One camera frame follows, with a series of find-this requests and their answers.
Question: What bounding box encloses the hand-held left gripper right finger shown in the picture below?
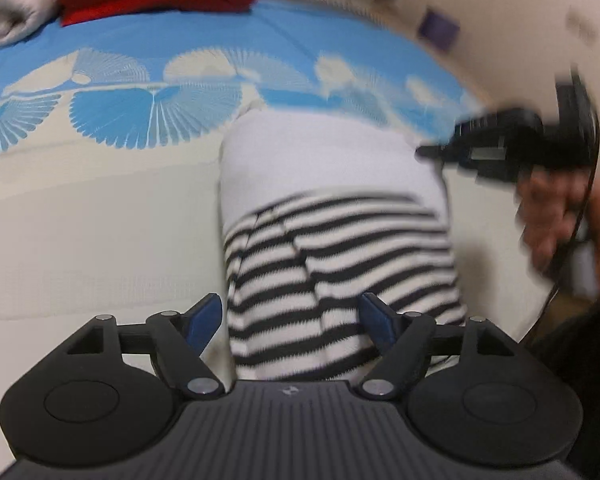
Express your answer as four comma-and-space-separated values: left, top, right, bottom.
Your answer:
356, 292, 526, 401

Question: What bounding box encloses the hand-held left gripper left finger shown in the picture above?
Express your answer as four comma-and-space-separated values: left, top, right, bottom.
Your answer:
55, 292, 226, 401

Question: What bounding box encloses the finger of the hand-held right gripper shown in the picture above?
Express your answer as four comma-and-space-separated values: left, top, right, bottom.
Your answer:
416, 143, 462, 161

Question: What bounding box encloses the black white striped shirt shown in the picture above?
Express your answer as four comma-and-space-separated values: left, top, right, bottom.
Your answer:
219, 107, 469, 382

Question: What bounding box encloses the person's right hand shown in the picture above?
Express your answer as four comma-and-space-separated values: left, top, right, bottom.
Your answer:
517, 170, 600, 296

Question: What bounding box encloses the purple board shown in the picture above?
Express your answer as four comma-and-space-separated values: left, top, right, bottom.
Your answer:
417, 7, 462, 52

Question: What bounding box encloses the blue printed bedsheet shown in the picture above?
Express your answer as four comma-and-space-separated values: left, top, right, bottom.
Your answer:
0, 0, 546, 466

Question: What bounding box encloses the person's dark clothing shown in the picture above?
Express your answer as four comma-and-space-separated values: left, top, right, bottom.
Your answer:
530, 300, 600, 480

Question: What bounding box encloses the black cable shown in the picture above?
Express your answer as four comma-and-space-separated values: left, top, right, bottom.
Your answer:
526, 85, 600, 347

